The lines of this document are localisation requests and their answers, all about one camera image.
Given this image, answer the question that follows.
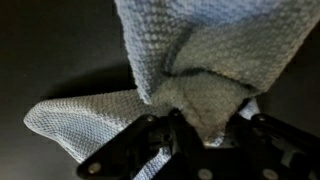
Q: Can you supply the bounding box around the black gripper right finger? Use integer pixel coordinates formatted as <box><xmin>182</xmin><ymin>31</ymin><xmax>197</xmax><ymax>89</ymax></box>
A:
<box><xmin>223</xmin><ymin>99</ymin><xmax>320</xmax><ymax>180</ymax></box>

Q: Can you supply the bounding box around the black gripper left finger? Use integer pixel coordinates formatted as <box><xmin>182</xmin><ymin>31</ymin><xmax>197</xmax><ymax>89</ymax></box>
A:
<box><xmin>76</xmin><ymin>107</ymin><xmax>205</xmax><ymax>180</ymax></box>

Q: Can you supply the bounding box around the light blue woven towel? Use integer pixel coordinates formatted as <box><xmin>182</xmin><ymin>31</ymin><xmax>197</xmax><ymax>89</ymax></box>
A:
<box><xmin>23</xmin><ymin>0</ymin><xmax>320</xmax><ymax>180</ymax></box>

